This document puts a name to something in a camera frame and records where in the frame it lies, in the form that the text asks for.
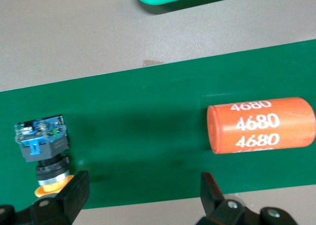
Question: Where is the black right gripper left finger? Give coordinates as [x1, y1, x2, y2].
[0, 170, 90, 225]

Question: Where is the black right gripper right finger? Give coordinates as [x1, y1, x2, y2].
[195, 172, 301, 225]

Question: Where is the yellow push button switch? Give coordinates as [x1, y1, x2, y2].
[14, 114, 75, 198]

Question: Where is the orange 4680 battery cylinder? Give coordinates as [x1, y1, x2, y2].
[206, 96, 316, 154]

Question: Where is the green conveyor belt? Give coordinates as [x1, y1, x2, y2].
[0, 38, 316, 210]

